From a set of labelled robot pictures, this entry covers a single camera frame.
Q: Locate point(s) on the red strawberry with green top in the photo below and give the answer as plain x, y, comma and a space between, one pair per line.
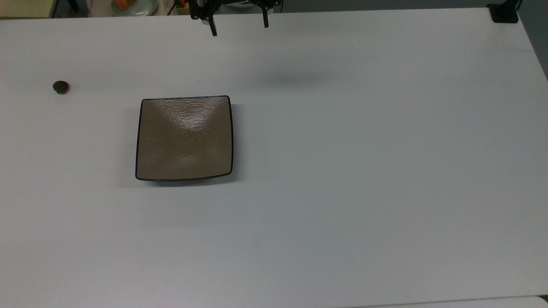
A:
61, 87

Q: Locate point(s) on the black table clamp mount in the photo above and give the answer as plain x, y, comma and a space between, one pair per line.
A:
504, 13

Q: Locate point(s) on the square brown ceramic plate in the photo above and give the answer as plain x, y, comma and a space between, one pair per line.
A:
185, 137

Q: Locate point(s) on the beige wooden board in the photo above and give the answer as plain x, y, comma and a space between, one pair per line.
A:
25, 7

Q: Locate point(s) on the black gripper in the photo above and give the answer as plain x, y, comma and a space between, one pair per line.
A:
231, 5

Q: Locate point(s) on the glass bowl with orange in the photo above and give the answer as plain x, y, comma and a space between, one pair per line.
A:
133, 6

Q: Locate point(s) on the yellow and orange fruit pile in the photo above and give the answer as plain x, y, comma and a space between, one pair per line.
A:
183, 5

